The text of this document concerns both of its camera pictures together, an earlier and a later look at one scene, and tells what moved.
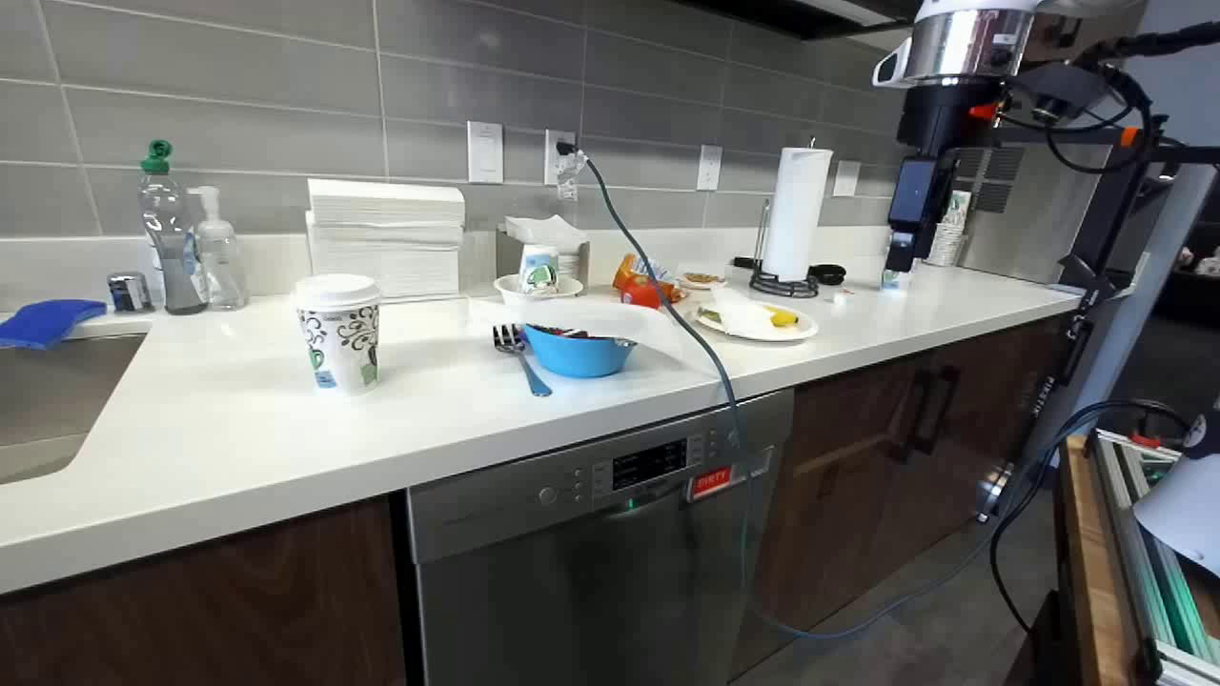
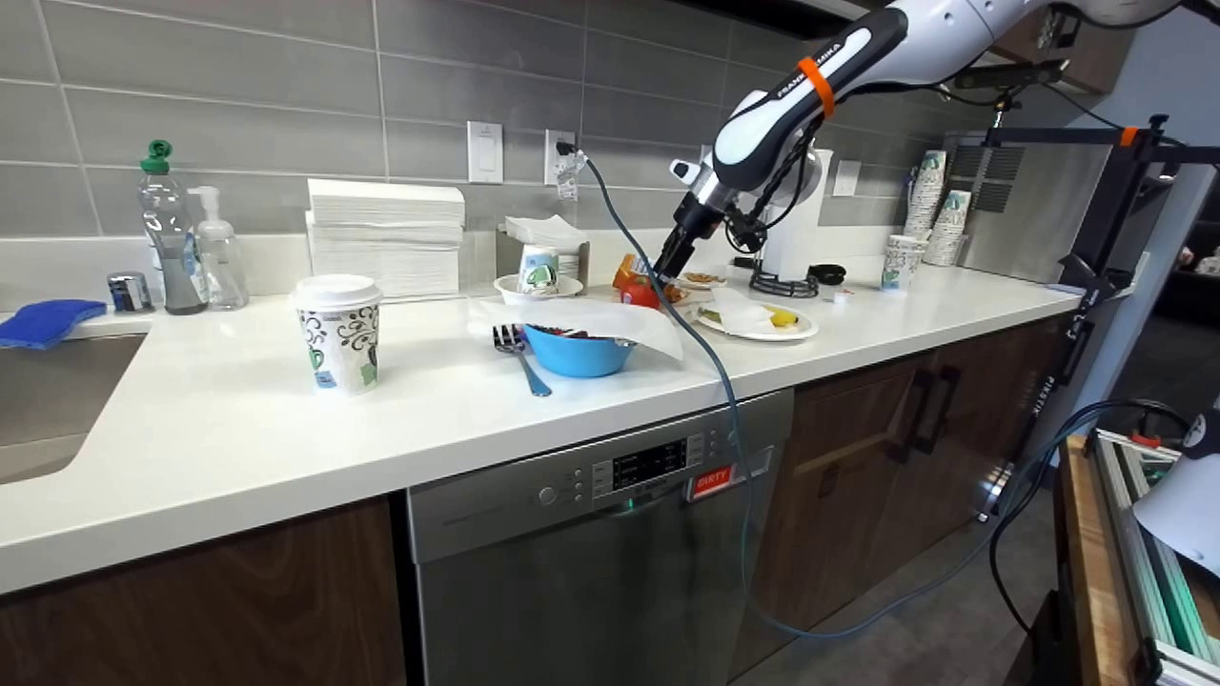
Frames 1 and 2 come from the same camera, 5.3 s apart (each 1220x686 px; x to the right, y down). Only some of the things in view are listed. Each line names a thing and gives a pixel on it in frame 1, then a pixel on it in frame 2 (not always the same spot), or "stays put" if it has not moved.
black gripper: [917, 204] → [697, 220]
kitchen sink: [55, 396] stays put
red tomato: [647, 290] stays put
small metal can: [130, 290] stays put
